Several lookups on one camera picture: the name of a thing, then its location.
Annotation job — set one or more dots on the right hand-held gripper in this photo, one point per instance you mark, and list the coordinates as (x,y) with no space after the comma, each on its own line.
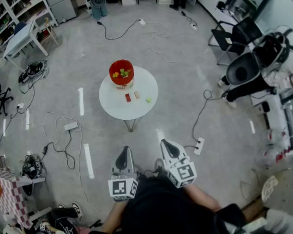
(183,172)

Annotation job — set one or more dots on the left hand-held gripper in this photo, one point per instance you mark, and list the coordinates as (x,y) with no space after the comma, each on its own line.
(120,187)

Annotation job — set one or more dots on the red arch block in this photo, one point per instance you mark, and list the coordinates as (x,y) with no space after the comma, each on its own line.
(128,98)

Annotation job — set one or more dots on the orange block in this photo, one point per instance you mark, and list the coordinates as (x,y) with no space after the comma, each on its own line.
(137,95)

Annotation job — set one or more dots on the yellow block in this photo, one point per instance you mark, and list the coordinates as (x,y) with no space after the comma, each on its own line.
(115,74)

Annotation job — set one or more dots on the person's right forearm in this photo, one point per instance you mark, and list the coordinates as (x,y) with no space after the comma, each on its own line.
(203,196)

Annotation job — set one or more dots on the person's left forearm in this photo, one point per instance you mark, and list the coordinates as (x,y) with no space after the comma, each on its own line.
(114,216)

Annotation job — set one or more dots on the person's grey shoe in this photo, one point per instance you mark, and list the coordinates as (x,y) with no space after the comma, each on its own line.
(159,163)

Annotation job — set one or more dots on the white power strip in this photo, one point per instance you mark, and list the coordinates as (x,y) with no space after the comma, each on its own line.
(194,26)
(142,22)
(20,105)
(70,126)
(199,145)

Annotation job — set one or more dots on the round white table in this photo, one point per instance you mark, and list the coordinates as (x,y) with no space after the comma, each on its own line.
(127,108)

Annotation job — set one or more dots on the person's black clothing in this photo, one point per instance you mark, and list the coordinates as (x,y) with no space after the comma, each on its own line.
(169,215)

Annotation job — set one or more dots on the cream bucket with red liner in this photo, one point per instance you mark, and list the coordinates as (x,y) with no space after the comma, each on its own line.
(117,80)

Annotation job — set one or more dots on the black equipment bundle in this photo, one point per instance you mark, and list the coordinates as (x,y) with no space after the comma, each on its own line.
(33,71)
(31,167)

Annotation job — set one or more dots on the clear plastic bag pile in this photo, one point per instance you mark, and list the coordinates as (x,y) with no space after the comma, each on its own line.
(276,150)

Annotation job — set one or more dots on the red checkered box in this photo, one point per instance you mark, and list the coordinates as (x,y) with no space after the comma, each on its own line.
(13,197)

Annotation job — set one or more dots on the wooden chair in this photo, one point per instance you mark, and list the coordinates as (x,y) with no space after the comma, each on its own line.
(48,37)

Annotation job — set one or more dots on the white work table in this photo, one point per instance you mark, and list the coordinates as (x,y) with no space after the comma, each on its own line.
(19,40)

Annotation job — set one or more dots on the grey refrigerator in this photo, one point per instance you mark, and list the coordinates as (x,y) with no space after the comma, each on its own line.
(59,5)

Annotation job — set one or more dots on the white shelf rack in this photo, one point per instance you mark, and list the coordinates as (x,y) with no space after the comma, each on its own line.
(19,2)

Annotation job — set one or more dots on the black metal-frame chair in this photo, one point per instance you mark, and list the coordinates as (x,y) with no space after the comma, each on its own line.
(220,40)

